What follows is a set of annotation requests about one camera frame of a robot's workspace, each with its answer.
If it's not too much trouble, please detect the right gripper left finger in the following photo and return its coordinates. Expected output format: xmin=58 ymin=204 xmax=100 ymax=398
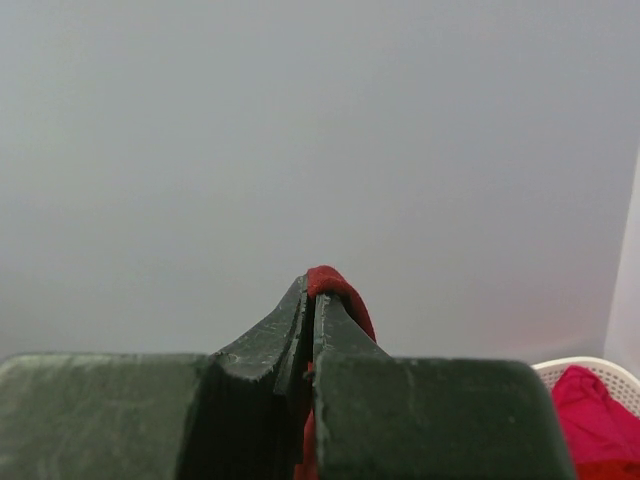
xmin=1 ymin=277 xmax=308 ymax=479

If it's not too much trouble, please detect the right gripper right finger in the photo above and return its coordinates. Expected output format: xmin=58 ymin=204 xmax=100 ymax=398
xmin=313 ymin=295 xmax=576 ymax=479

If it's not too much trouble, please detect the maroon t shirt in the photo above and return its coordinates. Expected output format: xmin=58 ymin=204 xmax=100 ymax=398
xmin=293 ymin=265 xmax=377 ymax=480

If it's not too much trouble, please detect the bright red t shirt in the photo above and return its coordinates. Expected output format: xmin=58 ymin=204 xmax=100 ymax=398
xmin=576 ymin=459 xmax=640 ymax=480

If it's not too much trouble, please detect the pink t shirt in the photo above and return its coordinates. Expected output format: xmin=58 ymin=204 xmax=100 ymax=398
xmin=551 ymin=366 xmax=639 ymax=464

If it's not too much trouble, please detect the white plastic laundry basket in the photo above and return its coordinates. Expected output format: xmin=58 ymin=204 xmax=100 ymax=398
xmin=532 ymin=356 xmax=639 ymax=417

